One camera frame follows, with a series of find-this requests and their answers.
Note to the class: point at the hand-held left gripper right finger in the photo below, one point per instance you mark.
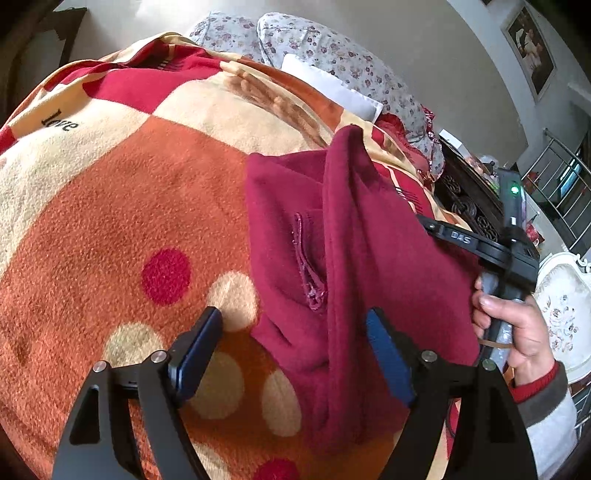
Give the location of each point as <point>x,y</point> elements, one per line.
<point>388,355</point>

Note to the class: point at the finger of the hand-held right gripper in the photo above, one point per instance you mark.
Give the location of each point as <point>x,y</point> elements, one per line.
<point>455,237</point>

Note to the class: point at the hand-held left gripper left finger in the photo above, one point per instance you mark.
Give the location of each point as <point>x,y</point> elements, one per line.
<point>194,364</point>

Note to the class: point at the maroon fleece garment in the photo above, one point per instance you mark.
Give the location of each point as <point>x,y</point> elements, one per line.
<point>360,240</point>

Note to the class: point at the person's right forearm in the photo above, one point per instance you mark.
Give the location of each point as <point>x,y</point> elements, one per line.
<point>554,424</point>

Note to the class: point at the person's right hand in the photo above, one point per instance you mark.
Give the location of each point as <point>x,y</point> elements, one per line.
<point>531,341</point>

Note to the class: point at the dark carved wooden headboard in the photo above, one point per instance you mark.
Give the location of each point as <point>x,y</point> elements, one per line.
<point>466,194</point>

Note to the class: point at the white upholstered chair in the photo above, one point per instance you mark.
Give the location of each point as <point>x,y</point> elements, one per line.
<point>563,314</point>

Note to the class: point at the metal railing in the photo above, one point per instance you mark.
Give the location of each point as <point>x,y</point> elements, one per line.
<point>558,184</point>

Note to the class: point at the red ruffled pillow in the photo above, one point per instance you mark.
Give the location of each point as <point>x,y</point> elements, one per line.
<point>406,143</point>

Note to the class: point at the orange polka dot blanket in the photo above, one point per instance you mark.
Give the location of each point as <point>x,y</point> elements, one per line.
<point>115,207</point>

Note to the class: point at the white folded cloth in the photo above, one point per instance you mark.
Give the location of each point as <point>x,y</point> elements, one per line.
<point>332,87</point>

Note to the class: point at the large floral pillow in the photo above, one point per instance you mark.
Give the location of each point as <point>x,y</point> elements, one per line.
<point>351,60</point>

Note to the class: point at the small floral pillow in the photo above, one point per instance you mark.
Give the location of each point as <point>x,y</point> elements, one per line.
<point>226,34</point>

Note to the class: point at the framed wall picture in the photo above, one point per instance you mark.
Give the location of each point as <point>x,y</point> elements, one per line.
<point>531,50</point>

